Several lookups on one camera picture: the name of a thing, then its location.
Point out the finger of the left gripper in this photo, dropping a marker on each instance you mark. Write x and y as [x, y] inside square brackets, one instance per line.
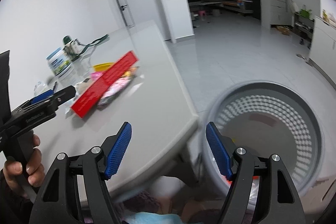
[42, 96]
[64, 95]

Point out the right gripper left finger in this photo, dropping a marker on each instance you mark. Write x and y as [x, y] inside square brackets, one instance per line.
[58, 198]

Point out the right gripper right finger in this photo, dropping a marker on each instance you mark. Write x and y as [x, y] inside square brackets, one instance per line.
[277, 198]

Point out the red rectangular cardboard box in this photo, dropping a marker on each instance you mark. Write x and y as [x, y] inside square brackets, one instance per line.
[93, 93]

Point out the yellow square plastic lid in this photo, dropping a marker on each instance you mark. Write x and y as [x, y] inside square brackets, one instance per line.
[102, 67]

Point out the person left hand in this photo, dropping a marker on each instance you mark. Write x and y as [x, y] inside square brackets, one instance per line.
[12, 170]

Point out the black pen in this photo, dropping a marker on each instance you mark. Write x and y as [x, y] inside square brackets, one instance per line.
[55, 86]

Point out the cream fluffy pouch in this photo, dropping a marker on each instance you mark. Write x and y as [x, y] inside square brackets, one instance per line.
[83, 85]

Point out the white milk powder can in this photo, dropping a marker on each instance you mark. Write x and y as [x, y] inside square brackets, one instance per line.
[62, 67]

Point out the pink snack packet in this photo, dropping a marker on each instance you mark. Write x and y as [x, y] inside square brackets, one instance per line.
[117, 88]

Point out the grey perforated laundry basket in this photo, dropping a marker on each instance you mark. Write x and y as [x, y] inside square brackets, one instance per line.
[267, 118]

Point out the white cabinet row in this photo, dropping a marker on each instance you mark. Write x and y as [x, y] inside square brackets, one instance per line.
[322, 51]

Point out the pink plastic stool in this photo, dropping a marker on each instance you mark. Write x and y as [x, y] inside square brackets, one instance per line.
[202, 15]

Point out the green handbag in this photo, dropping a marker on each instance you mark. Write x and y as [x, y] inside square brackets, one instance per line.
[305, 12]

